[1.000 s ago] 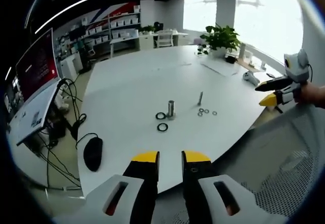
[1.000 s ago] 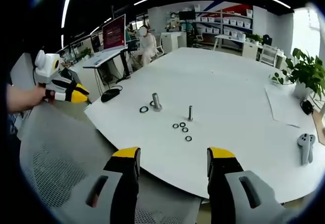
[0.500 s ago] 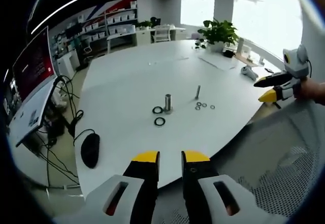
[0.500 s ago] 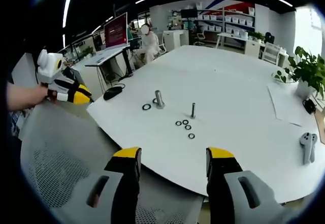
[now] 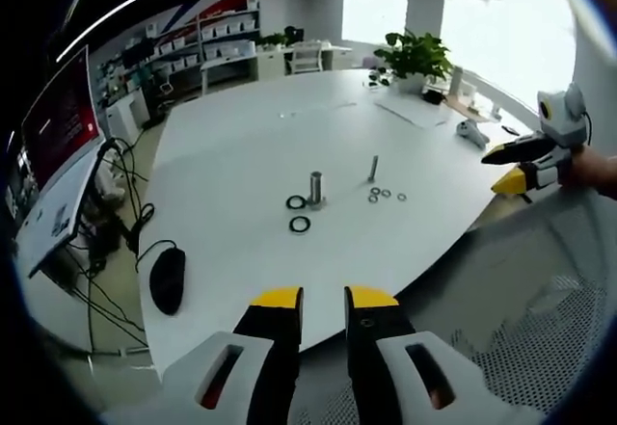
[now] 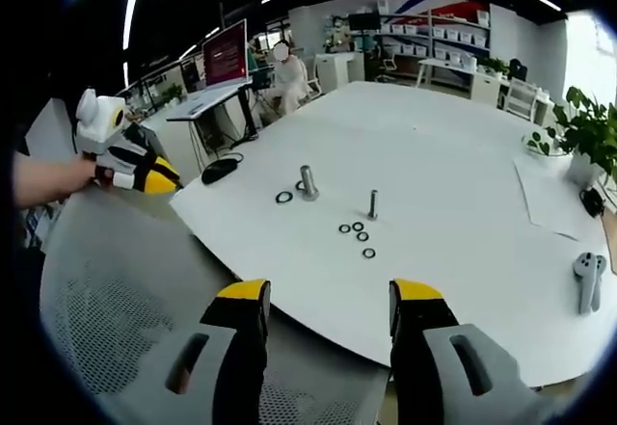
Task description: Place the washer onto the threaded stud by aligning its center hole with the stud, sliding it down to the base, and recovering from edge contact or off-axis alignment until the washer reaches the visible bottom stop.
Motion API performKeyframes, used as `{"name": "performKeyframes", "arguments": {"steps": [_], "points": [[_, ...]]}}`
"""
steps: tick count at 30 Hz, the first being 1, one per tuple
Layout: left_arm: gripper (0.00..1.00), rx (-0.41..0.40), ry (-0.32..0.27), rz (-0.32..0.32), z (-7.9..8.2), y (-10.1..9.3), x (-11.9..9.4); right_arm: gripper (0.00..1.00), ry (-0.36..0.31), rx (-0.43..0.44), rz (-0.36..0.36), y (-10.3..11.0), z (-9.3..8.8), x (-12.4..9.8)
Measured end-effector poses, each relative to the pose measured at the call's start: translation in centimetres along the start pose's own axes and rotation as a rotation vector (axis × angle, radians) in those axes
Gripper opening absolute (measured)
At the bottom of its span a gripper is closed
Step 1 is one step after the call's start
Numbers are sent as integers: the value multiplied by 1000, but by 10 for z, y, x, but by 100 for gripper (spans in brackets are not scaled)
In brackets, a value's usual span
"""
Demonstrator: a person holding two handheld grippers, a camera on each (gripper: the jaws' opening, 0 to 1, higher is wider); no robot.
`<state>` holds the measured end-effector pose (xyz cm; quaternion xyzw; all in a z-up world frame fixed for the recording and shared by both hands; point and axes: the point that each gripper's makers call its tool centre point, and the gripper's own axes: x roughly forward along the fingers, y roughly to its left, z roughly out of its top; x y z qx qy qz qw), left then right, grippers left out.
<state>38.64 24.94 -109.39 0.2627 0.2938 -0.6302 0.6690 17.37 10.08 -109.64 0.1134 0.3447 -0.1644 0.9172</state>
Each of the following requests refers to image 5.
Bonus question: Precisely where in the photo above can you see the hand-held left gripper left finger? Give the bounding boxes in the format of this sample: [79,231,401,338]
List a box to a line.
[161,285,305,425]

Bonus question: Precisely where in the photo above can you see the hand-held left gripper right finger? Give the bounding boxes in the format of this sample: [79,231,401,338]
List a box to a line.
[343,284,491,425]

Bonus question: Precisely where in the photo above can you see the large metal threaded stud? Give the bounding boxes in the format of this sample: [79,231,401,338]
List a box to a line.
[307,170,331,210]

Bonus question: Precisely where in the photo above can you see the person's right hand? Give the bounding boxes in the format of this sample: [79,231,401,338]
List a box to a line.
[560,146,617,200]

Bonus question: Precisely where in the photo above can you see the white handheld controller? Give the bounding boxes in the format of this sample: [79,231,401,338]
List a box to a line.
[455,119,491,149]

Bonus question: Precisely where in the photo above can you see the black computer mouse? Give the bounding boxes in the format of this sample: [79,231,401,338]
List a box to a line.
[148,246,188,316]

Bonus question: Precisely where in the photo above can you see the white mesh chair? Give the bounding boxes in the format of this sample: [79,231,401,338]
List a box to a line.
[288,187,617,425]

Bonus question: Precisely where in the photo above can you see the white paper sheet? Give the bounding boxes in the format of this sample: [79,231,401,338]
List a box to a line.
[374,96,455,130]

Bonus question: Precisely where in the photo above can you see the green potted plant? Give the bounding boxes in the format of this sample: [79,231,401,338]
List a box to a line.
[373,28,457,95]

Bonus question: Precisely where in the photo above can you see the small dark objects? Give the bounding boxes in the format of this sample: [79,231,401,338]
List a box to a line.
[362,68,392,89]

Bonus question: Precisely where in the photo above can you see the white desk chair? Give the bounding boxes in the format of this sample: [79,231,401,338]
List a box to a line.
[287,41,325,76]

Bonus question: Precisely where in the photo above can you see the white cabinet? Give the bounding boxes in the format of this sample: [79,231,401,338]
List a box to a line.
[104,92,148,143]

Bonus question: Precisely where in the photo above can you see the white office desk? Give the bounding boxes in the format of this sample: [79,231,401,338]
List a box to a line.
[199,41,354,94]

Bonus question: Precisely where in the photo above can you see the white-framed monitor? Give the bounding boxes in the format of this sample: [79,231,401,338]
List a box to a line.
[9,43,115,279]

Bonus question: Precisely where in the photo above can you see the storage shelf with white bins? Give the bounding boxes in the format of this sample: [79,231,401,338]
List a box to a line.
[95,0,262,101]

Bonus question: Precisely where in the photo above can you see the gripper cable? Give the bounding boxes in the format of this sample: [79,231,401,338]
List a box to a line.
[579,108,594,147]

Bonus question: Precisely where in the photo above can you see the black mouse cable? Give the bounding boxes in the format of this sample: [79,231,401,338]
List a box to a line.
[134,238,177,275]

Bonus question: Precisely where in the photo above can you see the bundle of black cables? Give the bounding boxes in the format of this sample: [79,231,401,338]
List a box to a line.
[71,137,156,349]

